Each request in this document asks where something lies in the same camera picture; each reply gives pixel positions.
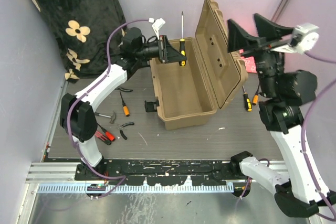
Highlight black long nose pliers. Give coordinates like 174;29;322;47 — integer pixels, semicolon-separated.
116;87;133;93

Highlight short yellow black screwdriver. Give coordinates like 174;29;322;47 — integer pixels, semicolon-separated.
242;86;252;112

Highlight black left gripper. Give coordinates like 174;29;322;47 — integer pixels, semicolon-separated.
135;35;186;63

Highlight white slotted cable duct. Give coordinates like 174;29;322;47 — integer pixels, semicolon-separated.
37;182;234;194

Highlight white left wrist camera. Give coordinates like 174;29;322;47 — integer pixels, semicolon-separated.
148;18;165;39

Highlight small black pliers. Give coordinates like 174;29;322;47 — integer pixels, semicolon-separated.
118;122;135;140

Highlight orange handle screwdriver right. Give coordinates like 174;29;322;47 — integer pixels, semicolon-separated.
252;83;260;105

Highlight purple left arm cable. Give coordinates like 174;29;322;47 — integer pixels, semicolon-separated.
67;18;155;198

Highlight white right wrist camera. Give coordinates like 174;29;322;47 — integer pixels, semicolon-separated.
271;23;319;54

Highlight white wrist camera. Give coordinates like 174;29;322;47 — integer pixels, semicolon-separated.
148;18;165;39
271;23;319;54

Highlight red utility knife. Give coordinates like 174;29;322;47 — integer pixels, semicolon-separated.
95;131;112;145

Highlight orange handle screwdriver left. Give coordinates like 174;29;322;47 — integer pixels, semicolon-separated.
120;92;130;117

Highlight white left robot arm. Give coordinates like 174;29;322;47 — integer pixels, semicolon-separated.
60;27;187;180

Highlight orange handle screwdriver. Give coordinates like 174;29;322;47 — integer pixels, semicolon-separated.
252;83;260;105
120;92;130;117

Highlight tan plastic tool case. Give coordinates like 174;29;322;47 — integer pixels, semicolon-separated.
150;0;248;130

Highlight pink printed cloth bag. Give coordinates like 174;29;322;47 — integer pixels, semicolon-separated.
242;57;257;73

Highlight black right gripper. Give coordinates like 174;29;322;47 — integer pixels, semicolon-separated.
227;12;297;98

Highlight long yellow black screwdriver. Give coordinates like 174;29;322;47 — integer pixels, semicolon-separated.
180;11;185;56

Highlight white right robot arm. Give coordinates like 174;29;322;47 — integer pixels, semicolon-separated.
227;13;335;218

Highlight small steel claw hammer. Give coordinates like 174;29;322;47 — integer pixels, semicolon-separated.
95;111;117;124

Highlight black floral plush blanket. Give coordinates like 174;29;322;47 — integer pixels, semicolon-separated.
32;0;126;83

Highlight red black screwdriver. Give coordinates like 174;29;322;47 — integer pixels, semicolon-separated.
98;124;116;142

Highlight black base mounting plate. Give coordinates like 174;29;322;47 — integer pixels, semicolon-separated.
75;158;263;187

